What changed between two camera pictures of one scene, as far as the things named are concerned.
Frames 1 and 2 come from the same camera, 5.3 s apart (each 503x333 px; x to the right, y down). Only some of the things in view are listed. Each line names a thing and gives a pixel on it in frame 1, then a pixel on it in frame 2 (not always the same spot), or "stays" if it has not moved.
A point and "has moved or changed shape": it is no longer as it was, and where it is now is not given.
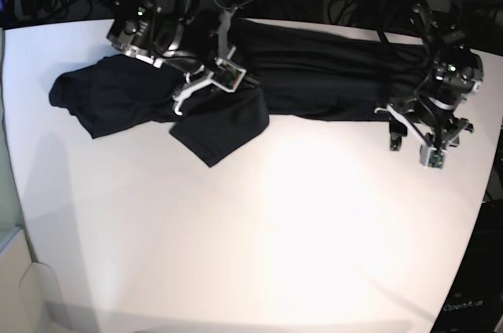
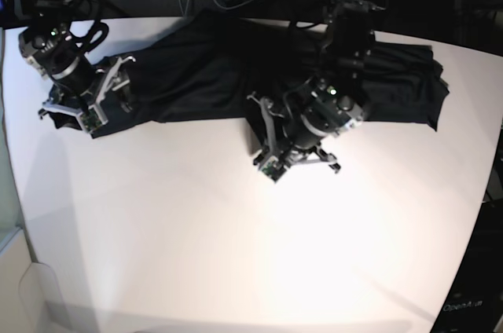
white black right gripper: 435,125 to 280,147
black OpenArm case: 475,304 stays
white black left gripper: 225,52 to 93,96
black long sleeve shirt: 302,72 has moved or changed shape
